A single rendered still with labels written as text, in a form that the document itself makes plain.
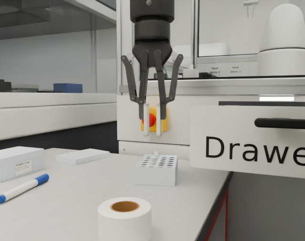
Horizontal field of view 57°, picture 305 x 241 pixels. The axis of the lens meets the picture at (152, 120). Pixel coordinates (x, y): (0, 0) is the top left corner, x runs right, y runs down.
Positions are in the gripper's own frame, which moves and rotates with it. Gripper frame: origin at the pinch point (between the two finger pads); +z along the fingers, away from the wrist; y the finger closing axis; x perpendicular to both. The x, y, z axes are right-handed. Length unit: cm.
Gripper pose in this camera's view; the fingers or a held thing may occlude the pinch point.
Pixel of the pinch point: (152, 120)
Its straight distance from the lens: 59.7
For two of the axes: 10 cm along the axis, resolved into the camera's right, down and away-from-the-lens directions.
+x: -1.3, 0.9, -9.9
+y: -9.9, -0.1, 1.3
